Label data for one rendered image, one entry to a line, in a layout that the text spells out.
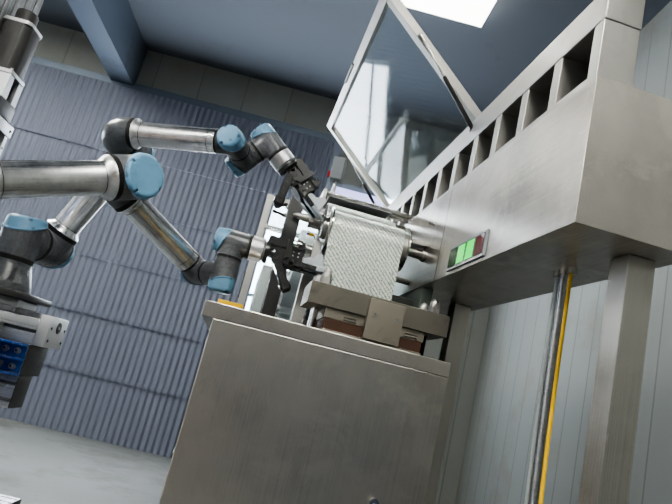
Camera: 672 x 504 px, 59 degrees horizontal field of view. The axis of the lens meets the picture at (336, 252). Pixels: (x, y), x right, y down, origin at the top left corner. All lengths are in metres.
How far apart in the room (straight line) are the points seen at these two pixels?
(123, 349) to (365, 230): 3.45
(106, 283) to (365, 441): 3.84
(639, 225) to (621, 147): 0.15
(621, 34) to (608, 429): 0.76
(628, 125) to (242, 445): 1.10
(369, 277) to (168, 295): 3.34
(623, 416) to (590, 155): 0.48
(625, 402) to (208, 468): 0.93
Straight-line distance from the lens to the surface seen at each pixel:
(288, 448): 1.54
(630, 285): 1.27
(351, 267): 1.84
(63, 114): 5.70
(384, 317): 1.62
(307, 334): 1.53
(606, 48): 1.34
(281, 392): 1.53
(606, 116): 1.25
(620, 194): 1.21
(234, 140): 1.81
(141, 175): 1.57
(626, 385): 1.24
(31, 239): 1.99
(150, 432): 5.02
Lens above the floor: 0.75
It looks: 13 degrees up
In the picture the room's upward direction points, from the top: 14 degrees clockwise
